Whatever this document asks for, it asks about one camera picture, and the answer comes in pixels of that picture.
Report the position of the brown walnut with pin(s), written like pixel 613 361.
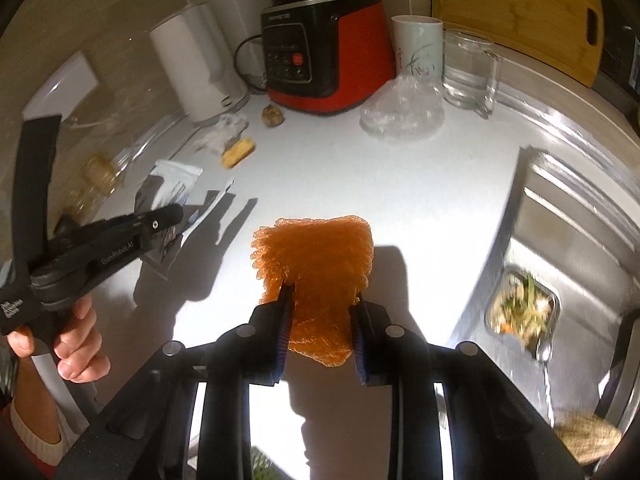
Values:
pixel 273 116

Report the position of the green perforated basket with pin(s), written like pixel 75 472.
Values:
pixel 265 467

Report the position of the torn white packet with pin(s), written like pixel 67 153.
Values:
pixel 172 175

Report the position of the white crumpled tissue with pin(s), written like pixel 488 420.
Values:
pixel 222 130

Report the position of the person's left forearm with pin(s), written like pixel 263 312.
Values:
pixel 35 440

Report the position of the clear crumpled plastic wrap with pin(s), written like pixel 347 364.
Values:
pixel 400 110

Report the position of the person's left hand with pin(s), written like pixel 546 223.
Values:
pixel 82 350

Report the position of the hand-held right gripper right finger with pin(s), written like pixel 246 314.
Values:
pixel 367 335

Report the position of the wooden cutting board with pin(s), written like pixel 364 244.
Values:
pixel 510 5

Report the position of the sink strainer with scraps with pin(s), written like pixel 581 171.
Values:
pixel 520 305

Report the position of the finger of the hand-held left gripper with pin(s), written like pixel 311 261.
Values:
pixel 162 217

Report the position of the white electric kettle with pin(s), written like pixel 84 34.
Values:
pixel 190 60

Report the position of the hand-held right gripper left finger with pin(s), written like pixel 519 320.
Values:
pixel 272 330

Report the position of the amber glass cup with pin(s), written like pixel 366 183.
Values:
pixel 100 172
pixel 80 205

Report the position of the clear glass mug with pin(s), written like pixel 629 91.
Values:
pixel 467 75

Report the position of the black and red blender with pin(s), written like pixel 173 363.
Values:
pixel 350 60

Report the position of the white printed cup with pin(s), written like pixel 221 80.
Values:
pixel 415 45

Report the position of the orange foam net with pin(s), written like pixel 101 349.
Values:
pixel 315 260

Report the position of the steel sink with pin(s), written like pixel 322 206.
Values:
pixel 575 240

